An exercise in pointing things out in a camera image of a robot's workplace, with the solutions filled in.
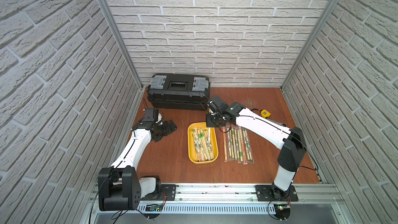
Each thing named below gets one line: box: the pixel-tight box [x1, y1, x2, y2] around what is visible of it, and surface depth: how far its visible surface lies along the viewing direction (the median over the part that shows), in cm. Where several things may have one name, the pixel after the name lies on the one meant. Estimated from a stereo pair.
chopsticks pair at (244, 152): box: [240, 130, 248, 165], surface depth 89 cm
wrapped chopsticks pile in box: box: [191, 127, 216, 162], surface depth 89 cm
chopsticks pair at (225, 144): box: [222, 126, 229, 162], surface depth 90 cm
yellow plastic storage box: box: [187, 122, 219, 165], surface depth 88 cm
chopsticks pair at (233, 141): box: [231, 128, 238, 161], surface depth 91 cm
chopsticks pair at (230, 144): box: [226, 127, 235, 161], surface depth 91 cm
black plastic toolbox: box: [147, 72, 211, 111], surface depth 99 cm
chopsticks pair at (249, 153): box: [242, 128, 254, 163], surface depth 89 cm
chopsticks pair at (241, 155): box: [236, 127, 244, 162], surface depth 91 cm
